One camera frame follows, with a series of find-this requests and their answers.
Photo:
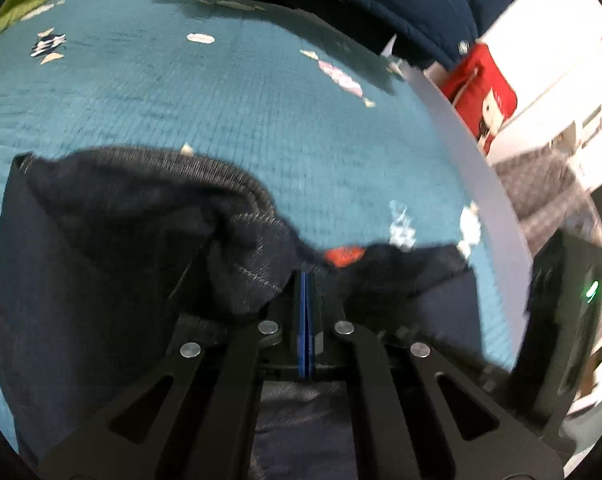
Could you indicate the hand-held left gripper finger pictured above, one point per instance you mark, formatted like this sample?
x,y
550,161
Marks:
x,y
301,325
311,325

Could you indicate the dark denim jacket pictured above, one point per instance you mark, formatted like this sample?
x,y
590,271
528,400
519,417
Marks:
x,y
106,240

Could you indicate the teal quilted bed sheet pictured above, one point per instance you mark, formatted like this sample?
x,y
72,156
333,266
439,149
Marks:
x,y
231,100

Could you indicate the red bag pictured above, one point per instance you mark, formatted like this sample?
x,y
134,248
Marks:
x,y
481,80

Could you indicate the white bed frame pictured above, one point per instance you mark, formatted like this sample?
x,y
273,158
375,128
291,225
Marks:
x,y
461,135

